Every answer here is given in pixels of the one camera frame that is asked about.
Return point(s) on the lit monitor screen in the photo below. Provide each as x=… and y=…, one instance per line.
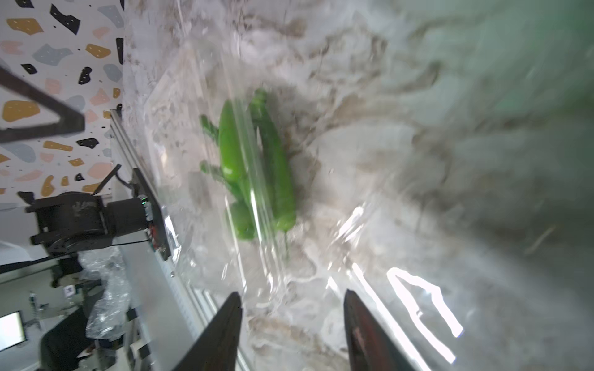
x=12, y=330

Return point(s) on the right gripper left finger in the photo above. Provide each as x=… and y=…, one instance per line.
x=217, y=346

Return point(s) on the crumpled clear plastic wrap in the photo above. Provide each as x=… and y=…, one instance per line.
x=107, y=309

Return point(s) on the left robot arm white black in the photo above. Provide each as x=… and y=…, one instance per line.
x=73, y=221

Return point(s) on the green peppers from container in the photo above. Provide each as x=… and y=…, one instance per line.
x=254, y=168

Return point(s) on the aluminium front rail frame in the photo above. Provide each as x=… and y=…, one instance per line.
x=171, y=314

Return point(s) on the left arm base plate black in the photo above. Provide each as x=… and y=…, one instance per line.
x=156, y=230

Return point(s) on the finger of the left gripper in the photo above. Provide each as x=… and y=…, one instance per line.
x=70, y=121

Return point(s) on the clear container peppers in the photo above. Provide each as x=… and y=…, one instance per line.
x=361, y=184

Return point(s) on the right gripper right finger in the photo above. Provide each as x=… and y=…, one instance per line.
x=369, y=346

